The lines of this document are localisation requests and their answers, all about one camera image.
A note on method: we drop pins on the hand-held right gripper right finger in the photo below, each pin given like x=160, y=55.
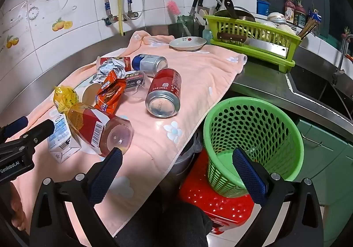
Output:
x=249, y=178

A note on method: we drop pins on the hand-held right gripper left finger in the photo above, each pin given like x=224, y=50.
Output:
x=107, y=178

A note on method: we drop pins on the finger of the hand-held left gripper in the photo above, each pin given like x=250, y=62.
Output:
x=16, y=123
x=41, y=129

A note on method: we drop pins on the white milk carton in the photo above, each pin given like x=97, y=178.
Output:
x=60, y=136

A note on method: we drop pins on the yellow plastic wrapper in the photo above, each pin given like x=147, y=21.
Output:
x=64, y=96

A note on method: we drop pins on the clear cup with red label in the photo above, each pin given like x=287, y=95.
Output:
x=88, y=123

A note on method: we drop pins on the white paper cup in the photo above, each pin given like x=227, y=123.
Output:
x=89, y=92

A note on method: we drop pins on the green perforated plastic basket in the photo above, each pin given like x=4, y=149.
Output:
x=207, y=128

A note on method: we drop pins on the orange snack wrapper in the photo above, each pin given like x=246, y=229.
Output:
x=113, y=92

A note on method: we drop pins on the silver foil wrapper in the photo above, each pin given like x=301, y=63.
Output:
x=110, y=66

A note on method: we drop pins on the clear plastic cup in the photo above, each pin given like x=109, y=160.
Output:
x=136, y=83

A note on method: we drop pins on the red cardboard box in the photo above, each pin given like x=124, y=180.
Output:
x=127, y=62

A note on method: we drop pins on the red cola can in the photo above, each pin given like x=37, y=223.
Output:
x=165, y=84

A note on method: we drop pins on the blue and silver can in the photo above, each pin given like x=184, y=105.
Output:
x=150, y=63

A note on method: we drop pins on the person's left hand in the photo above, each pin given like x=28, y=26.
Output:
x=19, y=208

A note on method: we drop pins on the red plastic stool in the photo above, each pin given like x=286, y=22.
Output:
x=198, y=194

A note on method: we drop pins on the steel pot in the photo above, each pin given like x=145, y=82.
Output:
x=187, y=161

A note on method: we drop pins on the person's dark trouser leg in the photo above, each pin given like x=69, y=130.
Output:
x=165, y=225

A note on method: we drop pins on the green cabinet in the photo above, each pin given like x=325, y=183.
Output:
x=331, y=180

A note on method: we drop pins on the stainless steel sink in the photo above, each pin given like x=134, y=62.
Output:
x=311, y=81

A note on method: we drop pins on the pink flower-print towel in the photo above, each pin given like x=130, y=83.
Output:
x=193, y=70

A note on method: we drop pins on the white plate with red print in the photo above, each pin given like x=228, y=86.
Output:
x=187, y=43

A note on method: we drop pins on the green plastic dish rack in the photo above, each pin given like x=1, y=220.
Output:
x=248, y=29

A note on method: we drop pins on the white bowl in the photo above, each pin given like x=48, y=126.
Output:
x=285, y=29

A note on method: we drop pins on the metal faucet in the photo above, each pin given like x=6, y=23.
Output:
x=342, y=54

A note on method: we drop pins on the bundle of chopsticks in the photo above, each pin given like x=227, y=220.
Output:
x=307, y=29

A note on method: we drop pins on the patterned ceramic bowl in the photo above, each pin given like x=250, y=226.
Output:
x=275, y=17

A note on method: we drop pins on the green glass jar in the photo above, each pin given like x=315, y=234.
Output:
x=184, y=25

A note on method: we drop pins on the jar with sprouting plant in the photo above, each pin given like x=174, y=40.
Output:
x=300, y=15
x=290, y=11

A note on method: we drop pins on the blue tin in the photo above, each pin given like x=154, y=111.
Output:
x=263, y=5

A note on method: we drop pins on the blue packet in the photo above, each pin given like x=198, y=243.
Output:
x=315, y=15

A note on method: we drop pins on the pink bottle brush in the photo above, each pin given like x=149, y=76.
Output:
x=173, y=7

